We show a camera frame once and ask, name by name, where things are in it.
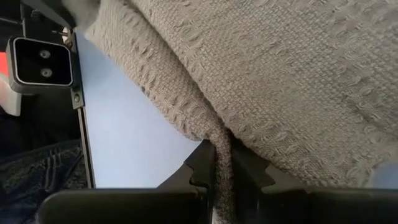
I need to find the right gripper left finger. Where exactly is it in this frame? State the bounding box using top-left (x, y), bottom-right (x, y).
top-left (37, 139), bottom-right (216, 224)

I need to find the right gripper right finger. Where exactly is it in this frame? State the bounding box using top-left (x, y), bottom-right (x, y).
top-left (231, 138), bottom-right (398, 224)

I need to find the grey woven towel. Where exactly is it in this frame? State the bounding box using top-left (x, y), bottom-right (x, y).
top-left (62, 0), bottom-right (398, 224)

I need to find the blue grey table mat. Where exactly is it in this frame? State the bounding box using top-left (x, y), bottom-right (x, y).
top-left (74, 30), bottom-right (215, 189)

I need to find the person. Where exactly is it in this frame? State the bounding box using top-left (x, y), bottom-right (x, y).
top-left (0, 93), bottom-right (90, 224)

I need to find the black aluminium table frame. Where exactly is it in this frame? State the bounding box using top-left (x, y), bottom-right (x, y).
top-left (18, 0), bottom-right (96, 189)

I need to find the black two-lens camera box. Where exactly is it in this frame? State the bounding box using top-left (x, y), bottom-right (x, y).
top-left (6, 36), bottom-right (75, 95)

